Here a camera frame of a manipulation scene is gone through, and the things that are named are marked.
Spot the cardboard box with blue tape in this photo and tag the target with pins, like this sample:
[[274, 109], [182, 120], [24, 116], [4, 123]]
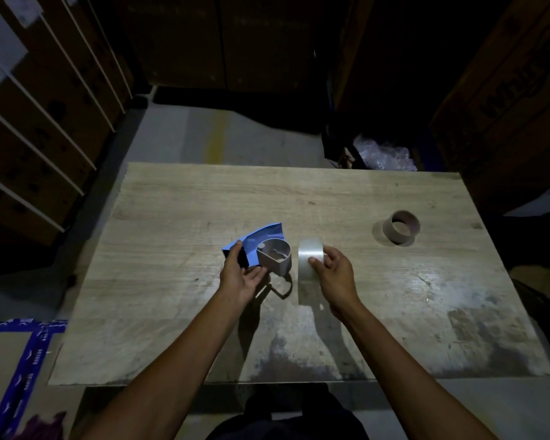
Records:
[[9, 361]]

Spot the person's right hand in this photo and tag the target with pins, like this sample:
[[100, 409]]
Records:
[[339, 281]]

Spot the clear packing tape roll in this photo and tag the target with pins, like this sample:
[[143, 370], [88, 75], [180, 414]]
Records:
[[310, 250]]

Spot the person's left thumb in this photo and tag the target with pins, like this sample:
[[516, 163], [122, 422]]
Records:
[[236, 254]]

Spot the person's dark trousers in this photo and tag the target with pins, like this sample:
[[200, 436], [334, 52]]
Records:
[[288, 419]]

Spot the clear plastic bubble wrap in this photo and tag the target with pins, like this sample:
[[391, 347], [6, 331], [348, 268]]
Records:
[[387, 155]]

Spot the purple cloth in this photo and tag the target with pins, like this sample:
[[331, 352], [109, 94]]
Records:
[[43, 428]]

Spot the large printed cardboard carton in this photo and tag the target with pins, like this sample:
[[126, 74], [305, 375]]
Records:
[[508, 105]]

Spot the dark cardboard carton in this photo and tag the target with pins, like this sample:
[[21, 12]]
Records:
[[220, 41]]

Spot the blue tape dispenser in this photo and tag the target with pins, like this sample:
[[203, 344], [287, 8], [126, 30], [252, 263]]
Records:
[[269, 235]]

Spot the empty cardboard tape core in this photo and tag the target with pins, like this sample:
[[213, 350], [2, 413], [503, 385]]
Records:
[[396, 231]]

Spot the small white paper label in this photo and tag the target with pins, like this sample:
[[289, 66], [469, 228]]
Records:
[[23, 8]]

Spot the person's right thumb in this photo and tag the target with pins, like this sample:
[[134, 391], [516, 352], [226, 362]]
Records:
[[317, 262]]

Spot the person's left forearm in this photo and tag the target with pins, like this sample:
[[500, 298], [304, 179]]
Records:
[[174, 366]]

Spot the person's right forearm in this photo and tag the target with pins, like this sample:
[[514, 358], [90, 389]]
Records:
[[403, 375]]

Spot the person's left hand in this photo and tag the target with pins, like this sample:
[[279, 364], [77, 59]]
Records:
[[235, 281]]

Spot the large white paper label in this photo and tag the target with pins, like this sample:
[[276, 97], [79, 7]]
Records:
[[0, 50]]

